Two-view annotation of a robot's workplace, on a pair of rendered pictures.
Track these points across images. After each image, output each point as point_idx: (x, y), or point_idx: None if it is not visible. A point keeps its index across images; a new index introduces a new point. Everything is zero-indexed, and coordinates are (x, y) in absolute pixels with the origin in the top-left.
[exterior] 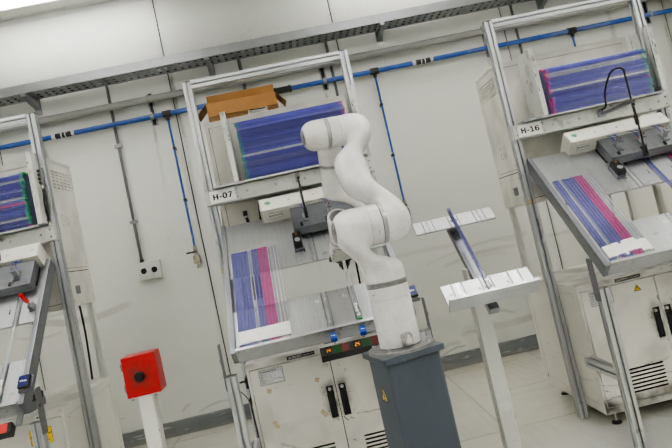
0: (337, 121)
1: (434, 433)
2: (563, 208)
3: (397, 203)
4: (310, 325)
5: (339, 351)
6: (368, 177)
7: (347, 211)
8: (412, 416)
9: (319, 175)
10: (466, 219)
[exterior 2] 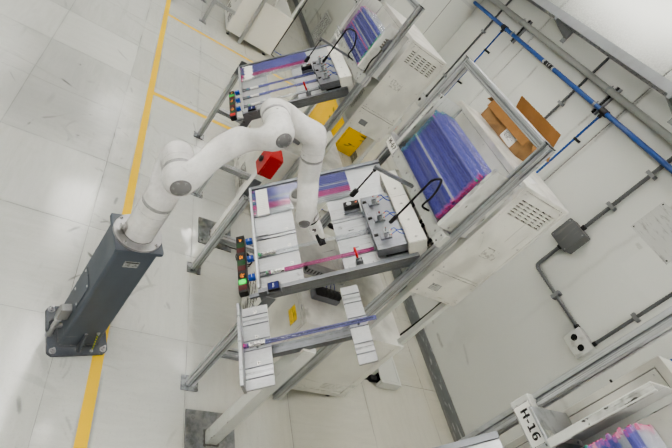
0: (270, 112)
1: (94, 269)
2: None
3: (175, 170)
4: (264, 226)
5: (237, 246)
6: (207, 148)
7: (177, 143)
8: (99, 249)
9: (419, 200)
10: (358, 334)
